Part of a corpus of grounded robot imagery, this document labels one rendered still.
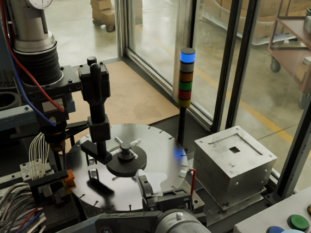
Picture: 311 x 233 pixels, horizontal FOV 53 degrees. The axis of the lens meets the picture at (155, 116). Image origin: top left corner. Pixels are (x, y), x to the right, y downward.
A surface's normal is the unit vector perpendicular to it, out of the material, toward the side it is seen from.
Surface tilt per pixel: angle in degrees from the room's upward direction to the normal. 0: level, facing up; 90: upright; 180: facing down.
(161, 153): 0
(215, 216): 0
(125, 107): 0
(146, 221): 60
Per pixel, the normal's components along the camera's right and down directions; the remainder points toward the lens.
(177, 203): 0.22, 0.02
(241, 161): 0.02, -0.81
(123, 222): -0.24, 0.07
